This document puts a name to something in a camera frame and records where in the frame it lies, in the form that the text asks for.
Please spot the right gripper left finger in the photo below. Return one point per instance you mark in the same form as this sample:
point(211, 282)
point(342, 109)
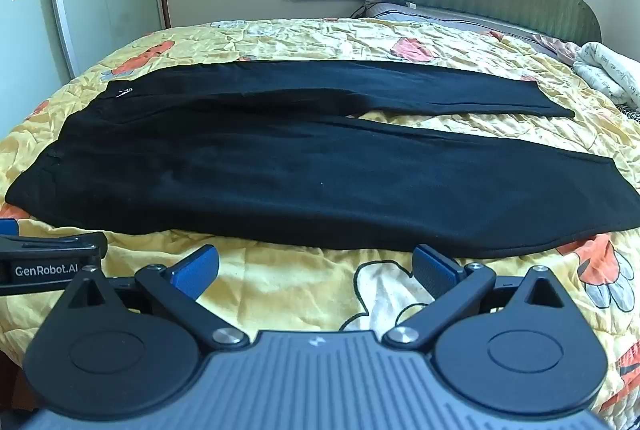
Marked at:
point(173, 293)

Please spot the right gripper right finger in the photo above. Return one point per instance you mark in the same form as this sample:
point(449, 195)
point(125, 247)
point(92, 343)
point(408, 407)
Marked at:
point(458, 292)

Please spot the black pants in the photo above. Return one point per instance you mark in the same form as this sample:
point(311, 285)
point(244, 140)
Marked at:
point(284, 152)

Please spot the white crumpled blanket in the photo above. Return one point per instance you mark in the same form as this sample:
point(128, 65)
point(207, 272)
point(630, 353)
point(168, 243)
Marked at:
point(612, 74)

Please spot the grey striped pillow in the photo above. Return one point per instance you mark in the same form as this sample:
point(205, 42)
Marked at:
point(377, 9)

